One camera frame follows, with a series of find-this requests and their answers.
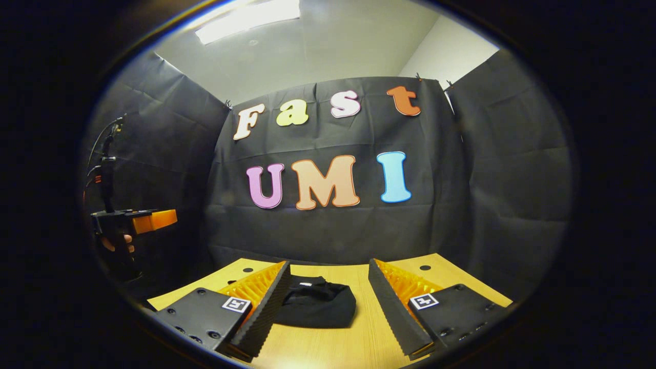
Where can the black backdrop cloth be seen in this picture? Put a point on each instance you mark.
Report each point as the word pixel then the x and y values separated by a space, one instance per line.
pixel 333 225

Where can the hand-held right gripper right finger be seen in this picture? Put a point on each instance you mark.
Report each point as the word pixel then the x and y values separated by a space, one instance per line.
pixel 392 312

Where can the rectangular ceiling light panel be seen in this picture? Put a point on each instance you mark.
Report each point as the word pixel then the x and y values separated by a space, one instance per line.
pixel 246 18

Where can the black button-up coat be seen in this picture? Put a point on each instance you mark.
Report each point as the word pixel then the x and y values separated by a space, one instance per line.
pixel 318 305

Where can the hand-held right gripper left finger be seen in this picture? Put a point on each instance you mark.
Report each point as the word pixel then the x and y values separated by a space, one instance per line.
pixel 266 310

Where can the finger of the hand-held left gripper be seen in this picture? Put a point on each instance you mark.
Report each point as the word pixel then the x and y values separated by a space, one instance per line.
pixel 156 220

